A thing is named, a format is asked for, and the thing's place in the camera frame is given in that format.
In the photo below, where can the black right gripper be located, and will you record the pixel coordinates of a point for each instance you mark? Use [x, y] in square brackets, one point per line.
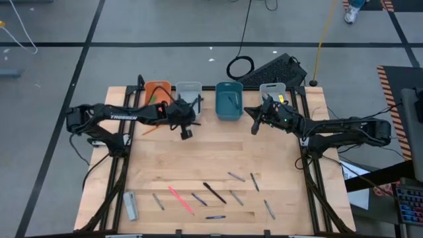
[254, 129]

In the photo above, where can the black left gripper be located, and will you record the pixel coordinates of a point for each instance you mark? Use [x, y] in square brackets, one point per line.
[186, 134]

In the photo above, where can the grey crayon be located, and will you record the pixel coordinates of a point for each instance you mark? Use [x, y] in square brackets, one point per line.
[158, 201]
[269, 209]
[237, 99]
[236, 176]
[236, 197]

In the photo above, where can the blue crayon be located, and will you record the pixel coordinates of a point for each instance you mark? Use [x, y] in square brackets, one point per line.
[232, 102]
[199, 199]
[215, 217]

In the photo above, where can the green eraser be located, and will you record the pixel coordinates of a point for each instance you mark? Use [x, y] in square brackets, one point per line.
[152, 99]

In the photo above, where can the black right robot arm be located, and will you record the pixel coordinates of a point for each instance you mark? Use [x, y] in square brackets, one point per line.
[347, 127]

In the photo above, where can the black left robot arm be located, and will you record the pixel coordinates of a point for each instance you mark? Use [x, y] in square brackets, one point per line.
[125, 116]

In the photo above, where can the light grey plastic bin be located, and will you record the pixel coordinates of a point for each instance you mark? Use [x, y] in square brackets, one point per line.
[264, 91]
[186, 89]

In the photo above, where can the teal plastic bin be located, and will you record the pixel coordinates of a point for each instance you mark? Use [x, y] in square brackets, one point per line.
[224, 109]

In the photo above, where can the orange plastic bin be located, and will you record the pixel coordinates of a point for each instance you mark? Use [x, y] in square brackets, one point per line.
[150, 89]

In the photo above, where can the large black pen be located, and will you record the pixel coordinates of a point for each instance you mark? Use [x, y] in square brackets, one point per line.
[215, 192]

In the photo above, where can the pink pencil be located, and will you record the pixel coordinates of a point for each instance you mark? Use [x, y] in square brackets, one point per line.
[180, 200]

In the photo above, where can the green crayon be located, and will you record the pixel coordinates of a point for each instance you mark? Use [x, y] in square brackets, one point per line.
[254, 182]

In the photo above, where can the grey stapler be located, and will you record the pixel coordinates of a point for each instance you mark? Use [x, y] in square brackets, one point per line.
[130, 205]

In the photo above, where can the white paper sheet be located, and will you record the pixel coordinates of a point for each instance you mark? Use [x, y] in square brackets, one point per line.
[360, 198]

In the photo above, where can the person's foot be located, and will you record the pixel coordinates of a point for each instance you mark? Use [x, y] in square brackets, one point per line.
[351, 15]

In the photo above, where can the black hazard-striped floor mat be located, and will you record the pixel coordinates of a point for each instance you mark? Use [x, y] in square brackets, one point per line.
[396, 79]
[373, 4]

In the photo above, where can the grey monitor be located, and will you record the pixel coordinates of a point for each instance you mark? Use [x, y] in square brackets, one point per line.
[413, 139]

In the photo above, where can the colourful backlit keyboard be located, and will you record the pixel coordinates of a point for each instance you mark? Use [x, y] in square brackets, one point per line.
[411, 205]

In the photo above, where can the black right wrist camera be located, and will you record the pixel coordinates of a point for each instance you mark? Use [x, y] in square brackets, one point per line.
[279, 115]

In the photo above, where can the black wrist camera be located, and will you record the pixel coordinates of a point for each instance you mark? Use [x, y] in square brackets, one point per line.
[172, 114]
[279, 115]

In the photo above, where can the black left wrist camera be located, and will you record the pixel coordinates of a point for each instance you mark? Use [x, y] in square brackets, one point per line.
[172, 114]

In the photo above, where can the black aluminium table frame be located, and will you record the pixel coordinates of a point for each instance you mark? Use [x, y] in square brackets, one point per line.
[115, 211]

